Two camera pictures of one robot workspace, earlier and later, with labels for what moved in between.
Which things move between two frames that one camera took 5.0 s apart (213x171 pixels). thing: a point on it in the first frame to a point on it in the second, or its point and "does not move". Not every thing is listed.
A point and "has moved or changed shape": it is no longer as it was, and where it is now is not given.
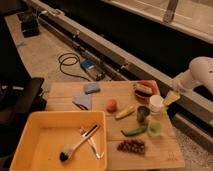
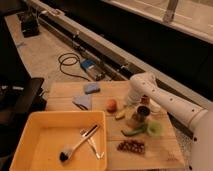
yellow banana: [125, 113] has moved or changed shape
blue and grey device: [93, 68] does not move
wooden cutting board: [140, 132] does not move
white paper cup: [156, 104] does not move
